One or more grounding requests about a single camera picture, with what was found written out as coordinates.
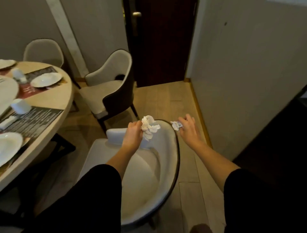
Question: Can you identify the white wet wipe pack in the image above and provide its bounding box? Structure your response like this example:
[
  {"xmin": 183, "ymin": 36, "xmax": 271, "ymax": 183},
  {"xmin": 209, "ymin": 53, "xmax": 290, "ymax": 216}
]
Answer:
[{"xmin": 0, "ymin": 116, "xmax": 18, "ymax": 131}]

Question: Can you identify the person's black right sleeve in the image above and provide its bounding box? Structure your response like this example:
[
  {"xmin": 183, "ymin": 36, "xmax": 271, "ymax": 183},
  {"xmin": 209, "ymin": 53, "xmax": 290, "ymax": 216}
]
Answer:
[{"xmin": 223, "ymin": 168, "xmax": 307, "ymax": 233}]

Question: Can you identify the round beige marble table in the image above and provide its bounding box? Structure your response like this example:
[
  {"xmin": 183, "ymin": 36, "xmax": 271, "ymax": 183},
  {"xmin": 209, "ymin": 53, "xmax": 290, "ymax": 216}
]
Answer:
[{"xmin": 0, "ymin": 61, "xmax": 77, "ymax": 229}]

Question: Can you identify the person's left forearm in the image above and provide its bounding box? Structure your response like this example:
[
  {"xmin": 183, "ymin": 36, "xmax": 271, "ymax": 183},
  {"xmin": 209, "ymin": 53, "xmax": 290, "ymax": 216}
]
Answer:
[{"xmin": 105, "ymin": 146, "xmax": 141, "ymax": 181}]

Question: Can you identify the person's black left sleeve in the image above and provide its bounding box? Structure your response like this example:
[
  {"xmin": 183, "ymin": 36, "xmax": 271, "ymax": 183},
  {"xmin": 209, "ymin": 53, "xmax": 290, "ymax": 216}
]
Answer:
[{"xmin": 23, "ymin": 164, "xmax": 123, "ymax": 233}]

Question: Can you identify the person's right forearm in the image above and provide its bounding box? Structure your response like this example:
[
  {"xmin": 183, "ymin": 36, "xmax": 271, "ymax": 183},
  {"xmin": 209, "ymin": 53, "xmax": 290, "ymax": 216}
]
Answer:
[{"xmin": 191, "ymin": 143, "xmax": 241, "ymax": 194}]

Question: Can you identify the person's right hand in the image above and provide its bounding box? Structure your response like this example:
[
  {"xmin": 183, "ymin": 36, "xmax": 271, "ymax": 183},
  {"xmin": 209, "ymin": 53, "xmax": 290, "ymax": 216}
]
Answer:
[{"xmin": 178, "ymin": 114, "xmax": 204, "ymax": 151}]

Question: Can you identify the white ceramic plate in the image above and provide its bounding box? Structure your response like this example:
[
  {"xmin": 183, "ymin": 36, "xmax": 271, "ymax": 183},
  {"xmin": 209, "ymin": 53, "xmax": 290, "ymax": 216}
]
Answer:
[
  {"xmin": 0, "ymin": 59, "xmax": 17, "ymax": 70},
  {"xmin": 30, "ymin": 72, "xmax": 64, "ymax": 88},
  {"xmin": 0, "ymin": 132, "xmax": 24, "ymax": 168}
]

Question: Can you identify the person's right leg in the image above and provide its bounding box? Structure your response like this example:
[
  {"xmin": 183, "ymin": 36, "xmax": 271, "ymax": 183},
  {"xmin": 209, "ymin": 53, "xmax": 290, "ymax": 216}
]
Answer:
[{"xmin": 189, "ymin": 223, "xmax": 213, "ymax": 233}]

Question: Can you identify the dark brown wooden door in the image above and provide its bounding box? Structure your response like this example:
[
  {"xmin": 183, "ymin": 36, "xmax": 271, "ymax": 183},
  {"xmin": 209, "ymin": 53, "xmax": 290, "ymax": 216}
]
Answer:
[{"xmin": 122, "ymin": 0, "xmax": 199, "ymax": 88}]

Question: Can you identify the person's black sleeve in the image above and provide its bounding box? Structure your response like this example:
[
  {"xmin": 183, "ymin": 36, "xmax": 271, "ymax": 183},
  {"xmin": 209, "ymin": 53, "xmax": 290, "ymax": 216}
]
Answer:
[
  {"xmin": 23, "ymin": 164, "xmax": 123, "ymax": 233},
  {"xmin": 223, "ymin": 168, "xmax": 307, "ymax": 233}
]

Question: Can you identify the person's left hand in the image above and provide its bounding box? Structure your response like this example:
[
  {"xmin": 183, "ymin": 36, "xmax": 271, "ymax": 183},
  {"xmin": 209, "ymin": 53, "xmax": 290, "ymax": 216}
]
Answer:
[{"xmin": 122, "ymin": 121, "xmax": 144, "ymax": 154}]

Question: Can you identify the white ceramic cup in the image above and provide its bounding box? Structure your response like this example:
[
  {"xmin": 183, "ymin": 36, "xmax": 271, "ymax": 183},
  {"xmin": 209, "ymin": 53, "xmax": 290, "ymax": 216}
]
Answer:
[
  {"xmin": 11, "ymin": 68, "xmax": 27, "ymax": 84},
  {"xmin": 10, "ymin": 98, "xmax": 32, "ymax": 115}
]

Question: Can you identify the black and red paper placemat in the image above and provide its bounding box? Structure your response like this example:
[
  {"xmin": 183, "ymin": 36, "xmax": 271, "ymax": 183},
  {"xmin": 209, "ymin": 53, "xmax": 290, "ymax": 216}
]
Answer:
[
  {"xmin": 0, "ymin": 66, "xmax": 67, "ymax": 99},
  {"xmin": 0, "ymin": 106, "xmax": 65, "ymax": 177}
]

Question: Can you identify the white marble lazy susan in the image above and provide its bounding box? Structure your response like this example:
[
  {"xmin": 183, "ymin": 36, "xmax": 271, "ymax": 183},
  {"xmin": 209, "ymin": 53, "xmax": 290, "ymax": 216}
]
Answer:
[{"xmin": 0, "ymin": 76, "xmax": 20, "ymax": 117}]

